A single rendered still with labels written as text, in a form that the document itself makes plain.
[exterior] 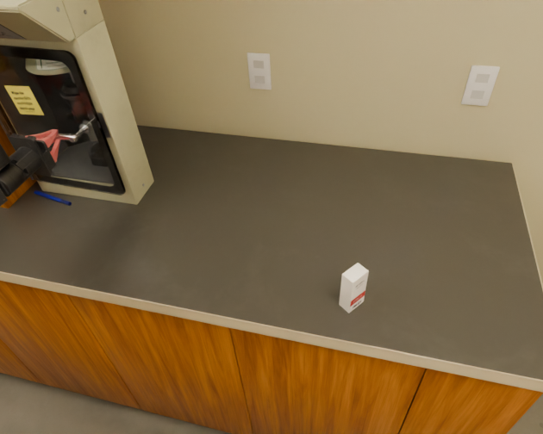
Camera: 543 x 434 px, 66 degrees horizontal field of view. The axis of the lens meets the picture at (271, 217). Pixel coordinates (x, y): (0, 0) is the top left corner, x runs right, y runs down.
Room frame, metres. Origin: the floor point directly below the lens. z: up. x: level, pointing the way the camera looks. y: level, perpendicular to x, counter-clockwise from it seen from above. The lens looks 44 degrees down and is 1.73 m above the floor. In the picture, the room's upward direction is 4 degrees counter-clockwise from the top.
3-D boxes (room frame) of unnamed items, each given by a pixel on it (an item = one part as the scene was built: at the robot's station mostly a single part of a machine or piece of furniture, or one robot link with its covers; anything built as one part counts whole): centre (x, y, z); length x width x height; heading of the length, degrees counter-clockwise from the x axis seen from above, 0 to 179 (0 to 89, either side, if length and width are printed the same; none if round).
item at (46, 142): (0.85, 0.51, 1.20); 0.09 x 0.07 x 0.07; 162
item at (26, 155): (0.79, 0.54, 1.20); 0.07 x 0.07 x 0.10; 72
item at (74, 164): (0.95, 0.54, 1.19); 0.30 x 0.01 x 0.40; 70
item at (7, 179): (0.73, 0.56, 1.21); 0.07 x 0.06 x 0.07; 162
